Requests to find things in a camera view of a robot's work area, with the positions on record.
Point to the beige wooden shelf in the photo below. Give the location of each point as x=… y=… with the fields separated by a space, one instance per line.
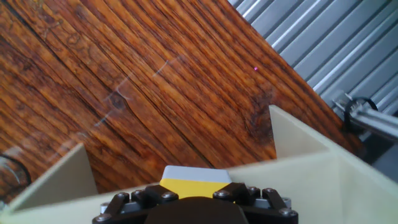
x=311 y=186

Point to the green push button yellow box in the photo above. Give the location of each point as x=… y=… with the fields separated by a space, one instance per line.
x=192 y=183

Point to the aluminium camera pole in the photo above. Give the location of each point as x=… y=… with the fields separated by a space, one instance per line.
x=373 y=119

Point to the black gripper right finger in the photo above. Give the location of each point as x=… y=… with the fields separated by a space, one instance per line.
x=264 y=202

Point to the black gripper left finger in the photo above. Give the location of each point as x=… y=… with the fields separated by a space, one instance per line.
x=130 y=202

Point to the glossy wood grain board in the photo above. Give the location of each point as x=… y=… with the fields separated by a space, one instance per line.
x=155 y=93

